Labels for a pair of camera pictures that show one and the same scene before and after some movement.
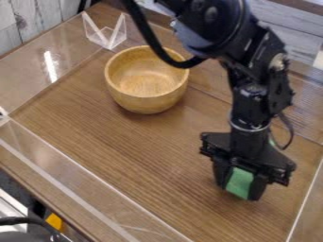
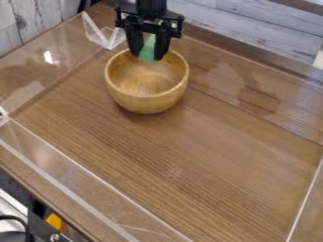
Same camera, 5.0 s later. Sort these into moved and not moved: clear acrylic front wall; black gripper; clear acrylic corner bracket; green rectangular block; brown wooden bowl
Moved: green rectangular block; black gripper
Not moved: brown wooden bowl; clear acrylic front wall; clear acrylic corner bracket
